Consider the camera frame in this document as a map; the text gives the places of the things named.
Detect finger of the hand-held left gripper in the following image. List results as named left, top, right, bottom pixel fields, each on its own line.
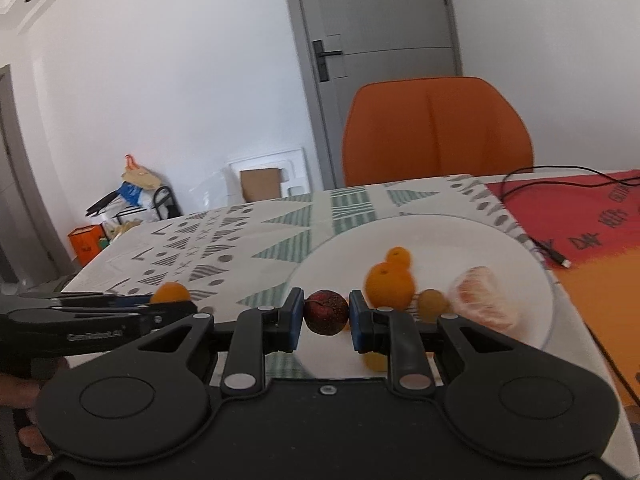
left=137, top=300, right=198, bottom=330
left=19, top=291, right=153, bottom=308

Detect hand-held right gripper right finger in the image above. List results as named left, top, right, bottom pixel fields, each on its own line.
left=348, top=289, right=521, bottom=395

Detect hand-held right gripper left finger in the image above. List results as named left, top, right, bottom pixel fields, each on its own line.
left=134, top=287, right=306, bottom=395

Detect dark red plum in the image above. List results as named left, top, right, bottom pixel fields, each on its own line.
left=303, top=289, right=350, bottom=336

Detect white plate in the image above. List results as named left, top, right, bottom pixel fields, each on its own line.
left=287, top=214, right=554, bottom=378

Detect green-brown pear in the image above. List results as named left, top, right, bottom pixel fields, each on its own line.
left=416, top=288, right=449, bottom=323

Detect peeled orange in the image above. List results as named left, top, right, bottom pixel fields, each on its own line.
left=447, top=266, right=521, bottom=336

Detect person's left hand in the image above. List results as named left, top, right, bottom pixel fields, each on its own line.
left=0, top=357, right=71, bottom=457

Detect orange box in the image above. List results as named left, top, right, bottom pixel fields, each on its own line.
left=67, top=226, right=108, bottom=267

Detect white plastic bags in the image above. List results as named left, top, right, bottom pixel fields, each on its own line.
left=102, top=205, right=158, bottom=241

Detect black folded umbrella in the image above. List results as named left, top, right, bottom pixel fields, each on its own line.
left=86, top=189, right=123, bottom=216

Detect patterned tablecloth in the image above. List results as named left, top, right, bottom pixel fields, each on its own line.
left=62, top=174, right=638, bottom=480

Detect blue and white bag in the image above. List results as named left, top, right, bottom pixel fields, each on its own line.
left=117, top=182, right=146, bottom=206

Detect brown paper bag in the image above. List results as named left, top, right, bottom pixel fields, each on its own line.
left=121, top=155, right=161, bottom=191

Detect cardboard box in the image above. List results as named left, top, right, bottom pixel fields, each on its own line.
left=240, top=167, right=282, bottom=202

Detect white foam board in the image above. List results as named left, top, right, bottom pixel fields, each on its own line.
left=225, top=147, right=307, bottom=206

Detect orange chair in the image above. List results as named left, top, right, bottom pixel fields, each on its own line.
left=341, top=76, right=535, bottom=188

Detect red printed cloth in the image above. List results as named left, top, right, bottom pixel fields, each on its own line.
left=485, top=169, right=640, bottom=428

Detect grey door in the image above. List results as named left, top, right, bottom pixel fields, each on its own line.
left=280, top=0, right=463, bottom=191

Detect grey doorway frame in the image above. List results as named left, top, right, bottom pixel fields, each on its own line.
left=0, top=64, right=76, bottom=281

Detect black cable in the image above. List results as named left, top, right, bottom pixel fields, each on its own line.
left=500, top=164, right=640, bottom=268

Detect black door handle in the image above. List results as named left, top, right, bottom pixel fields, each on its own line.
left=312, top=37, right=345, bottom=82

